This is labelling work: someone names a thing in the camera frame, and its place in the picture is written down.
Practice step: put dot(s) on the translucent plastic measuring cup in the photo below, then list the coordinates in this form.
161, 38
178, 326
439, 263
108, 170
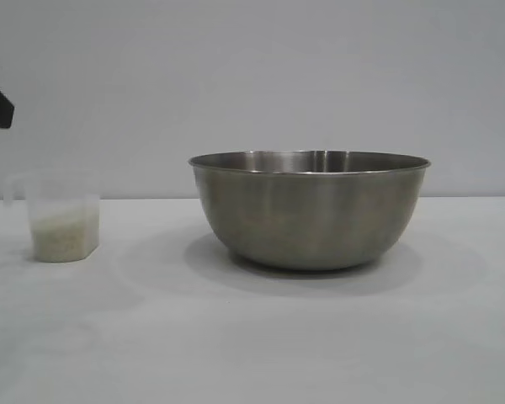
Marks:
63, 189

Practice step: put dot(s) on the white rice grains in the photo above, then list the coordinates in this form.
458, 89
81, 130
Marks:
65, 235

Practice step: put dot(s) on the stainless steel mixing bowl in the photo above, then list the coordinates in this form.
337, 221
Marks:
311, 214

